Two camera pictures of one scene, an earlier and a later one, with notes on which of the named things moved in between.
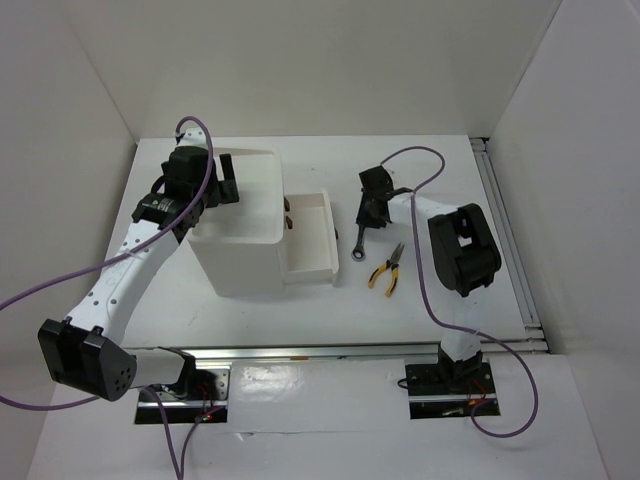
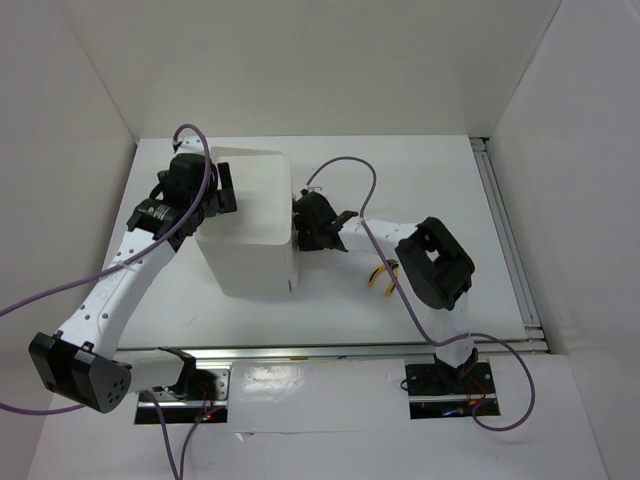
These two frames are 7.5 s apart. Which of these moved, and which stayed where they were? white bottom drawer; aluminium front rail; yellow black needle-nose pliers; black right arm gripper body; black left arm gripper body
Moved: white bottom drawer; black right arm gripper body
Stayed: yellow black needle-nose pliers; black left arm gripper body; aluminium front rail
